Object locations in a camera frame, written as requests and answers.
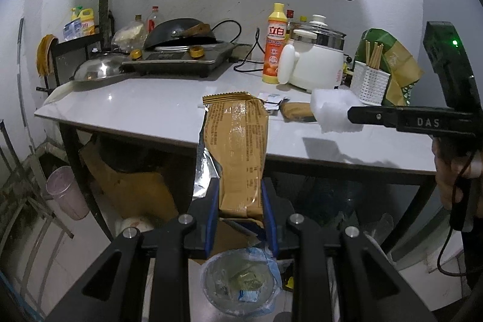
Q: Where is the black power cable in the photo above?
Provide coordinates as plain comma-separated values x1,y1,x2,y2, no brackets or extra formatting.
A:
210,19,266,74

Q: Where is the steel pot lid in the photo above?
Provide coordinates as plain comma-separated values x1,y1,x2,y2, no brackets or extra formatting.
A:
72,52,129,82

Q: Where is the gas stove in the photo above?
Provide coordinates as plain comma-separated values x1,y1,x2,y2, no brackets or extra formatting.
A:
121,42,236,78

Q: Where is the black wok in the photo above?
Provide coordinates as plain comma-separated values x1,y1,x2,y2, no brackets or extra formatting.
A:
144,18,217,52

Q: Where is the clear zip bag with paper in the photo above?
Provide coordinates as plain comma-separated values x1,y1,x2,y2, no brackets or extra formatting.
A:
258,92,290,115

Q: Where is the large white foam block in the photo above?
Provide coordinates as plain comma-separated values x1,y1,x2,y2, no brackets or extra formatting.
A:
310,89,363,133

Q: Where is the person's right hand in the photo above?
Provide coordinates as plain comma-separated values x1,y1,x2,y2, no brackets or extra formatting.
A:
431,138,469,210

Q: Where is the white plastic utensil basket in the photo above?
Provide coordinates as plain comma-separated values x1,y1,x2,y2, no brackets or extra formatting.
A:
350,61,390,106

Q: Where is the green gold rice bag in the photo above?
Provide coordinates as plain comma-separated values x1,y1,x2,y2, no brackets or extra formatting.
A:
354,29,423,106

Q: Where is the white electric cooking pot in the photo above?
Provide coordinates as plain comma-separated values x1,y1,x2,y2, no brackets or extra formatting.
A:
277,14,345,92

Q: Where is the pink plastic bucket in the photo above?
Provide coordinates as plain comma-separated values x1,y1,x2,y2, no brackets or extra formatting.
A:
46,166,89,221

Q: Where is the trash bin with blue liner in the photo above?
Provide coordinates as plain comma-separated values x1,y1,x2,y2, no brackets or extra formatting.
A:
200,247,282,319

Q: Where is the black dish rack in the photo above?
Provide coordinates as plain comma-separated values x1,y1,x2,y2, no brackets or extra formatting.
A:
35,33,103,94

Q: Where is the red capped oil bottle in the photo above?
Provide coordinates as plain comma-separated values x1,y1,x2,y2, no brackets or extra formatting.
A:
146,6,161,33

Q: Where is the brown cardboard box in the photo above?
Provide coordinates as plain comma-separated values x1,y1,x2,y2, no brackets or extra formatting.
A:
79,140,265,266

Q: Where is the yellow detergent jug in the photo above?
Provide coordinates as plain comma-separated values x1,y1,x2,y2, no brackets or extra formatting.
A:
71,7,95,37

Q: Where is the orange dish soap bottle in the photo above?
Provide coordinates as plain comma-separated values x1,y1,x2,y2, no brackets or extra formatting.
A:
262,3,287,84

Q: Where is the wooden chopsticks bundle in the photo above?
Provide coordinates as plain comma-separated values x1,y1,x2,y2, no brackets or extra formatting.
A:
365,40,384,70

